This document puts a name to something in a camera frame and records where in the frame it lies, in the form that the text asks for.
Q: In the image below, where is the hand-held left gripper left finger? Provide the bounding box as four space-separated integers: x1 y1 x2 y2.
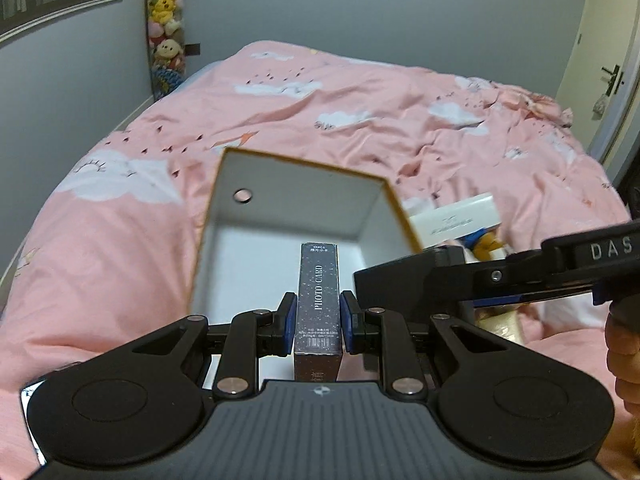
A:
131 291 299 398

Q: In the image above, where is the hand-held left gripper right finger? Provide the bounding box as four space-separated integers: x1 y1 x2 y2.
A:
339 290 507 398

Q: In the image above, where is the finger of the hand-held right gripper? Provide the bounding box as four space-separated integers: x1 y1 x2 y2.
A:
432 247 568 295
472 290 597 308

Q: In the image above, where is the dark starry card box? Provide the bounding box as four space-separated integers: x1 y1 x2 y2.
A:
292 242 346 384

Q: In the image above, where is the dark grey box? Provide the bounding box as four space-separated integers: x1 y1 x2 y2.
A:
353 249 474 327

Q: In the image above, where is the white glasses case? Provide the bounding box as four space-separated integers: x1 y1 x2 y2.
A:
407 192 504 252

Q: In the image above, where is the orange cardboard box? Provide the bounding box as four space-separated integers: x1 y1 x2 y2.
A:
191 147 426 327

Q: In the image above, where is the person's right hand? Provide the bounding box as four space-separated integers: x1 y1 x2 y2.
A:
604 310 640 411

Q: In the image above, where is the gold box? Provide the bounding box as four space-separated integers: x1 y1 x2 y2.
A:
475 305 526 346

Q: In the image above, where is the pink cloud print duvet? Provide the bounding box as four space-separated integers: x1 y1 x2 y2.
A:
0 40 640 413

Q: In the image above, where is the cream door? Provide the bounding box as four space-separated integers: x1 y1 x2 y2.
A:
554 0 640 163

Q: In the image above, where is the clear tube of plush toys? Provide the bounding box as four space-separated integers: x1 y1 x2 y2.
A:
142 0 189 102

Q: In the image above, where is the black door handle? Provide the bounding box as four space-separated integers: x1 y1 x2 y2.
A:
600 63 626 96

